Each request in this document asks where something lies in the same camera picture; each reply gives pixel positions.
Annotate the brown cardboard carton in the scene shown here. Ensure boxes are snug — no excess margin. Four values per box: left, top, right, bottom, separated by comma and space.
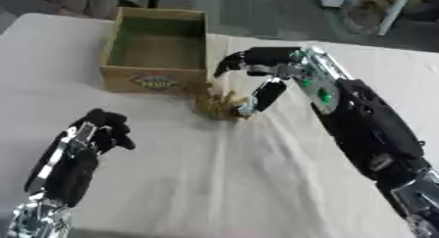
341, 0, 398, 34

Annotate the white furniture leg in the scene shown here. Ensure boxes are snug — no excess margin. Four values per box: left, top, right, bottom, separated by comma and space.
375, 0, 418, 36

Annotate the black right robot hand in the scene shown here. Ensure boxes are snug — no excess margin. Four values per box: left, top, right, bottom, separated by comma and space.
213, 46, 306, 118

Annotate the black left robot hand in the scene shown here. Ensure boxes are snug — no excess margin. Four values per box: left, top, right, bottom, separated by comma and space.
22, 108, 137, 209

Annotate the tan cardboard box green inside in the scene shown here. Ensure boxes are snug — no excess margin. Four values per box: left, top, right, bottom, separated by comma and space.
99, 6, 210, 95

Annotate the tan brown soft toy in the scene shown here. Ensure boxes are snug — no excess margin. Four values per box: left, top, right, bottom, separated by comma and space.
192, 80, 254, 121

